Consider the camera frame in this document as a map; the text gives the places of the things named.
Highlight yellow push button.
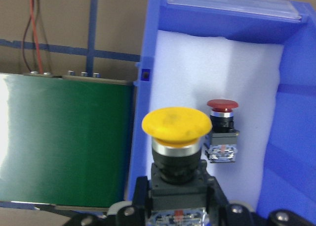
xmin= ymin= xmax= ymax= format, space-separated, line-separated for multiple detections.
xmin=142 ymin=107 xmax=212 ymax=226

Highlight red and black wires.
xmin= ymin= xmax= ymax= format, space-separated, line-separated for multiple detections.
xmin=21 ymin=0 xmax=51 ymax=75

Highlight blue bin at belt end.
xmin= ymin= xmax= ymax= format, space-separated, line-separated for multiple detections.
xmin=128 ymin=0 xmax=316 ymax=223

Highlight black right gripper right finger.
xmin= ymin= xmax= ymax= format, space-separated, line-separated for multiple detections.
xmin=207 ymin=177 xmax=254 ymax=226

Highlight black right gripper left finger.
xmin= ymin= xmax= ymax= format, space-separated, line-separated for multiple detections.
xmin=116 ymin=177 xmax=149 ymax=226

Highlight red push button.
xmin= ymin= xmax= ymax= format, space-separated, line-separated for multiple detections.
xmin=204 ymin=99 xmax=239 ymax=163

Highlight green conveyor belt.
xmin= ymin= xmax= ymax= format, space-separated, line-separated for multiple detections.
xmin=0 ymin=74 xmax=134 ymax=208

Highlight white foam pad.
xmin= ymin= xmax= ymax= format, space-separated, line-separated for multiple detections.
xmin=145 ymin=29 xmax=284 ymax=214

